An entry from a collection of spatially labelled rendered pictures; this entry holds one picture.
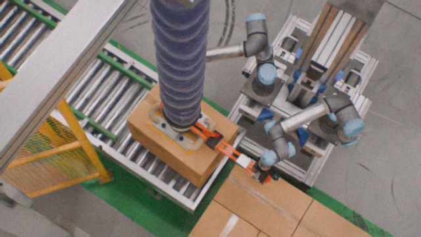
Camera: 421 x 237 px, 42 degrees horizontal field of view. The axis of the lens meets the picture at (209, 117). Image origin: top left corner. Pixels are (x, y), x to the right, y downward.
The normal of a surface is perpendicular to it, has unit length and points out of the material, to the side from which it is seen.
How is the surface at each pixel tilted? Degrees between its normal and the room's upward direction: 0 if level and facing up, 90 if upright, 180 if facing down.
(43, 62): 0
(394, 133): 0
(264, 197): 0
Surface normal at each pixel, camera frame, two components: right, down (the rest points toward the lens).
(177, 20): -0.10, 0.85
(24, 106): 0.05, -0.32
